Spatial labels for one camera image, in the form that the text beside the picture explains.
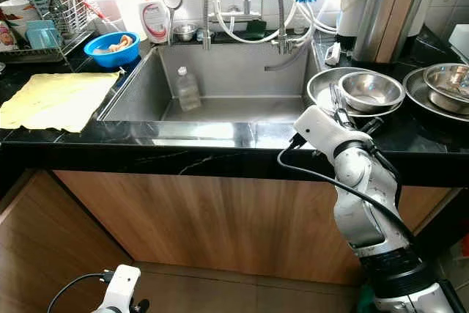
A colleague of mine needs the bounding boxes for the clear plastic bottle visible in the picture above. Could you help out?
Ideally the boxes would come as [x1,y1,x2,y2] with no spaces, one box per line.
[176,66,203,112]

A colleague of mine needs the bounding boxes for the stainless steel kitchen sink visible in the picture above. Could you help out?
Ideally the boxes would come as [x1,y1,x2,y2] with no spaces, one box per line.
[77,38,334,150]

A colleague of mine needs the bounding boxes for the round steel tray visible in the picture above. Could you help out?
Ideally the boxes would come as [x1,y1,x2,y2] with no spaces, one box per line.
[306,67,406,119]

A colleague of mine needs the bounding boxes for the steel mixing bowl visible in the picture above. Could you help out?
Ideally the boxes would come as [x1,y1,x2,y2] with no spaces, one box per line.
[338,70,406,114]

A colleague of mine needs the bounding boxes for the white power plug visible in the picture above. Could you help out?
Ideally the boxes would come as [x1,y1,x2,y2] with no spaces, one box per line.
[325,41,342,67]

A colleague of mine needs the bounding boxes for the wide steel plate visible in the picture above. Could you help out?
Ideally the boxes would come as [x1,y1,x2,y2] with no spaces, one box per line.
[402,65,469,124]

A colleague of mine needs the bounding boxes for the stacked steel bowl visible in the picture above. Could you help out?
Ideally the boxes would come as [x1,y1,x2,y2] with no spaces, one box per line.
[422,63,469,115]

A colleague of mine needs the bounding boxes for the steel faucet with valve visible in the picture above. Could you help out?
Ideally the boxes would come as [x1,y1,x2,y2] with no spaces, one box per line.
[264,0,301,72]

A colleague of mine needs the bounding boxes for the wooden base cabinet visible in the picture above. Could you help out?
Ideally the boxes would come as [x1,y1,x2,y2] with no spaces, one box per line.
[0,169,455,313]

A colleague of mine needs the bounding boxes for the tall stainless steel cylinder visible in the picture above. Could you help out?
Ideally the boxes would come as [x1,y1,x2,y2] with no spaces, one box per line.
[350,0,437,64]

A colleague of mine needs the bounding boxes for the green sponge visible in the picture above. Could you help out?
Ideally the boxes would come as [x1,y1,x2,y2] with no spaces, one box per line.
[245,20,269,40]

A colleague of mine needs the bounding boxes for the patterned ceramic mug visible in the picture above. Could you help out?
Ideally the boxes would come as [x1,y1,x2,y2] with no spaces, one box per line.
[0,23,20,54]

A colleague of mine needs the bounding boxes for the white box appliance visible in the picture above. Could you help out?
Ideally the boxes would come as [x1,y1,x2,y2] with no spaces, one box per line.
[449,23,469,62]

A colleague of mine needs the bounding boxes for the yellow dish cloth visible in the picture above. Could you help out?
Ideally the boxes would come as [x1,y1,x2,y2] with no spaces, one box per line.
[0,72,121,133]

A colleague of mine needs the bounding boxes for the teal plastic cup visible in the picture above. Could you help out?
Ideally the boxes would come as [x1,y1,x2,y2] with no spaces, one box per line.
[23,20,62,51]

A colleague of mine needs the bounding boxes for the steel spring faucet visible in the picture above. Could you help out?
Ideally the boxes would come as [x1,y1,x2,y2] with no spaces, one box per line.
[202,0,218,51]

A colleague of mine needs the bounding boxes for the small steel cup bowl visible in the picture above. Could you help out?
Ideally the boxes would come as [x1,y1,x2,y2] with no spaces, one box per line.
[171,23,199,43]

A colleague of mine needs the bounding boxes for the green floor item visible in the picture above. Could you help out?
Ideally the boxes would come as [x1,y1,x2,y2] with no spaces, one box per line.
[358,284,376,313]

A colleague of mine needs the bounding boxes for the white red-capped soap bottle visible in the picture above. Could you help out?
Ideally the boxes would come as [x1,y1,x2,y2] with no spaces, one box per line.
[138,0,171,44]

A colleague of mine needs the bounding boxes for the blue plastic bowl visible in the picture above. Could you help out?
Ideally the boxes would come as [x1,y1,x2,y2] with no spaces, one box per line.
[84,31,141,69]

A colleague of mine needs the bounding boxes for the orange food scraps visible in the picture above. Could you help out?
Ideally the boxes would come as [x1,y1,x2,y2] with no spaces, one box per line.
[94,34,134,54]

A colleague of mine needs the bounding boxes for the white spray bottle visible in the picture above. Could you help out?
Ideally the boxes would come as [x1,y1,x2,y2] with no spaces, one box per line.
[112,0,141,32]

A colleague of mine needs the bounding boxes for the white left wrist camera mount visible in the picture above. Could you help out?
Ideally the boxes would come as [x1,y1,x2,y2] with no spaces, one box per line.
[95,264,142,313]

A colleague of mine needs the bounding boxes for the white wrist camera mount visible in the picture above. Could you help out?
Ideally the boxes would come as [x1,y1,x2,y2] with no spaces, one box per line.
[95,264,142,313]
[293,105,374,160]

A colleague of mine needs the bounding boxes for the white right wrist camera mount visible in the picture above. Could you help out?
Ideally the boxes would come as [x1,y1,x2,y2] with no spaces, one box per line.
[293,105,374,160]

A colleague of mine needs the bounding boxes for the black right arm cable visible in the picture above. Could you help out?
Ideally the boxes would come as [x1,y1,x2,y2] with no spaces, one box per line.
[277,133,420,249]

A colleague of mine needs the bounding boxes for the white water hose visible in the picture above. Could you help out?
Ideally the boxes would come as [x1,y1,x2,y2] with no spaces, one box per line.
[213,0,338,43]

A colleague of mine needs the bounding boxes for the wire dish rack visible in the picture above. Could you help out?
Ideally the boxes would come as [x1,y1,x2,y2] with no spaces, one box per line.
[0,0,86,65]

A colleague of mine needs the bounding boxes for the red-handled utensil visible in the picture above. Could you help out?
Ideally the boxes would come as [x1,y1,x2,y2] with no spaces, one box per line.
[82,0,122,32]

